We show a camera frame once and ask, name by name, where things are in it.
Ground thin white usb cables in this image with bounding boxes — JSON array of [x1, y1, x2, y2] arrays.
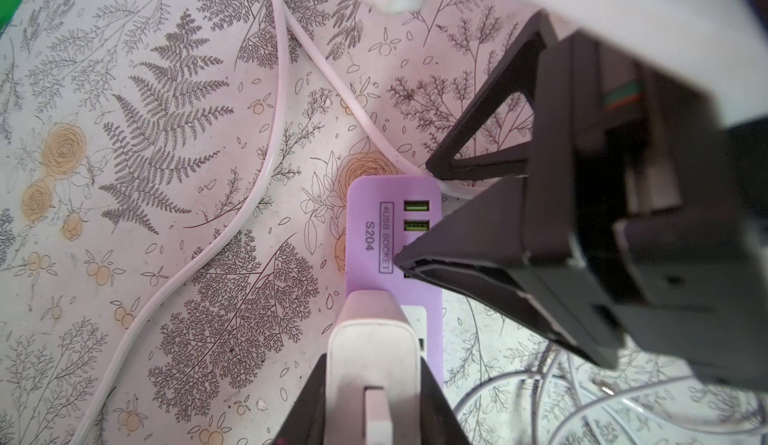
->
[[452, 339, 768, 445]]

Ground white power strip cable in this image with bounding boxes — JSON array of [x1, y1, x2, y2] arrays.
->
[[68, 0, 481, 445]]

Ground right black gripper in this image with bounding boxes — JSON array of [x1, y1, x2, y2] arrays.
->
[[521, 34, 767, 391]]

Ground purple white power strip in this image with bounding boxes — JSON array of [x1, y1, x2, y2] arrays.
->
[[345, 176, 444, 384]]

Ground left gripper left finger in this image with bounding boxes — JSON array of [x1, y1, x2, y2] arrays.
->
[[273, 354, 327, 445]]

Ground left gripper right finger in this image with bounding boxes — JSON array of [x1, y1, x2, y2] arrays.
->
[[420, 359, 470, 445]]

